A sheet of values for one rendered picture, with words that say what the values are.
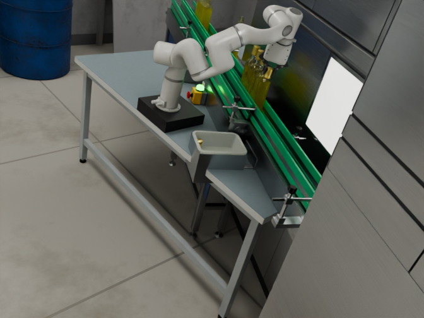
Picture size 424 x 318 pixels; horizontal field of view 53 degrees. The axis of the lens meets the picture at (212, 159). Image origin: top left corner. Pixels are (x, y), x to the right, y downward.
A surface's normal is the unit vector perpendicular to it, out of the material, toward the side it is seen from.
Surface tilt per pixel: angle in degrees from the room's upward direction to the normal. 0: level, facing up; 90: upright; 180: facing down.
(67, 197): 0
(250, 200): 0
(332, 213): 90
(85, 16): 90
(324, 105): 90
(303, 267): 90
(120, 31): 79
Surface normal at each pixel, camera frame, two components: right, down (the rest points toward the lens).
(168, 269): 0.22, -0.81
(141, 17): 0.67, 0.36
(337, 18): -0.95, -0.04
